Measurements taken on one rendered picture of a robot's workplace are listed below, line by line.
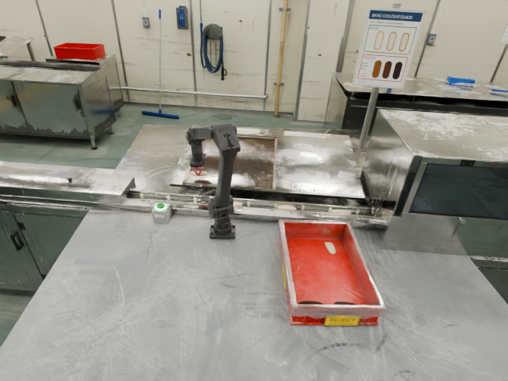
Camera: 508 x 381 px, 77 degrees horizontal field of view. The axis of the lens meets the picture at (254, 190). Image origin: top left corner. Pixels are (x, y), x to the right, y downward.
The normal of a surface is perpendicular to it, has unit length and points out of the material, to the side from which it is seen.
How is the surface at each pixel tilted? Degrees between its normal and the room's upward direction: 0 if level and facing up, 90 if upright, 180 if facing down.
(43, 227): 90
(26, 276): 90
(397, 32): 90
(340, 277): 0
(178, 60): 90
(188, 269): 0
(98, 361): 0
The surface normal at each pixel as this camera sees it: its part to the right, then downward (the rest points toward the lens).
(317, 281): 0.04, -0.84
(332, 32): -0.07, 0.55
